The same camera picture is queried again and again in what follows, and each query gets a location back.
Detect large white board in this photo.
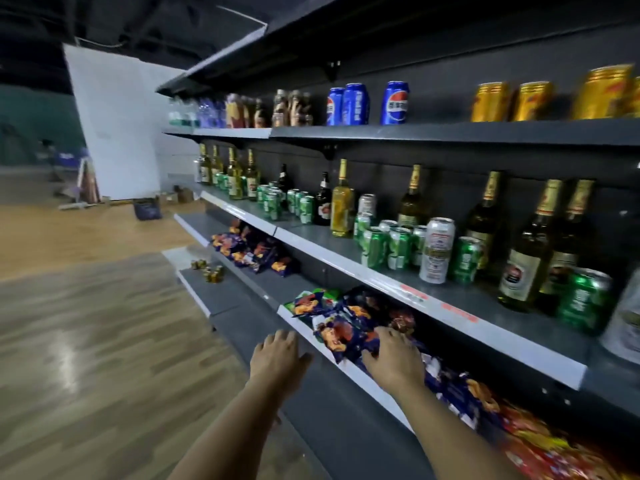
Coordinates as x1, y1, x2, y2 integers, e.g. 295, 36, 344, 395
62, 44, 201, 201

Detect person's right hand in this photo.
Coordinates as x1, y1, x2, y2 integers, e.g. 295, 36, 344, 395
361, 326, 427, 398

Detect person's left forearm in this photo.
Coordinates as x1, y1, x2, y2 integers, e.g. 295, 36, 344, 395
167, 379, 296, 480

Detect dark plastic crate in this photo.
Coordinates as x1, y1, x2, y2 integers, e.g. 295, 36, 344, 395
132, 197, 163, 221

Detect folding floor stand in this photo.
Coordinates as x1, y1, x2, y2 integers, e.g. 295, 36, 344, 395
75, 157, 102, 205

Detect single green beer can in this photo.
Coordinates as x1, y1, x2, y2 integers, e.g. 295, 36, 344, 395
557, 267, 614, 336

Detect pile of blue snack packets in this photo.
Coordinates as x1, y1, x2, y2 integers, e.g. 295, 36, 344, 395
284, 286, 426, 366
210, 220, 301, 278

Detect row of clear bottles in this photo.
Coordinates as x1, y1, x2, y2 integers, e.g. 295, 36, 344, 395
167, 97, 201, 128

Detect person's left hand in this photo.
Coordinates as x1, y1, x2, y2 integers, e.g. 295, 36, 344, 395
248, 329, 314, 396

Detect blue soda can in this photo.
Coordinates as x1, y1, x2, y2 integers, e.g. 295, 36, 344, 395
380, 81, 411, 125
342, 84, 371, 126
326, 88, 346, 126

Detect pile of red snack packets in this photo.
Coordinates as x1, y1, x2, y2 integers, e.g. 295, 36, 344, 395
492, 402, 640, 480

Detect dark grey shelf unit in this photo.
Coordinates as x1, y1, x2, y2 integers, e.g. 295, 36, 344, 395
156, 0, 640, 480

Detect yellow liquor bottle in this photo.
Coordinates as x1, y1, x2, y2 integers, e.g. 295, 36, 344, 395
331, 159, 356, 239

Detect person's right forearm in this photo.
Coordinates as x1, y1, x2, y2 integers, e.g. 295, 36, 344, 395
387, 381, 526, 480

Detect pile of blue-white snack packets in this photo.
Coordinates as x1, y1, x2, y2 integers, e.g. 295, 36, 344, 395
422, 352, 502, 431

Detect orange drink bottles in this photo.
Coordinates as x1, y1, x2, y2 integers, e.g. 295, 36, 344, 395
225, 93, 252, 129

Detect group of small gold tins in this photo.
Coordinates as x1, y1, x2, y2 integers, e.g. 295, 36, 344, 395
191, 259, 225, 284

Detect cluster of green cans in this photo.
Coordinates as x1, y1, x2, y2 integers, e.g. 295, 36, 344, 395
215, 172, 316, 225
353, 212, 484, 285

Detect row of purple bottles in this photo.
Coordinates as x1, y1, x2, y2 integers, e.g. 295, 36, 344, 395
197, 97, 227, 129

